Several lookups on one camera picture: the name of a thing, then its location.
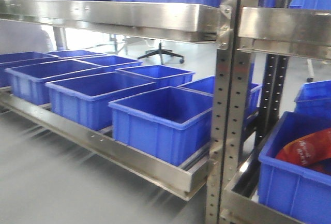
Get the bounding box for blue bin front left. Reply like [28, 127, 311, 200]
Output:
[5, 59, 103, 105]

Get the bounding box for blue bin front near post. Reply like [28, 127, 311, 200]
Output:
[109, 87, 213, 166]

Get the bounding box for blue bin front middle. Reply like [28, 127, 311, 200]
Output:
[46, 72, 157, 130]

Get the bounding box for blue bin with red bag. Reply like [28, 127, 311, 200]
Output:
[258, 112, 330, 223]

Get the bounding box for black office chair base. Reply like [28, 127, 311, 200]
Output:
[137, 42, 185, 65]

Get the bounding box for stainless steel shelf rack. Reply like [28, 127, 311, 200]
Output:
[1, 0, 330, 223]

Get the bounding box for blue bin back row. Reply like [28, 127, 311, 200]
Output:
[115, 65, 195, 88]

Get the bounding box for red snack bag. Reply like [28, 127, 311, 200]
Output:
[276, 128, 330, 175]

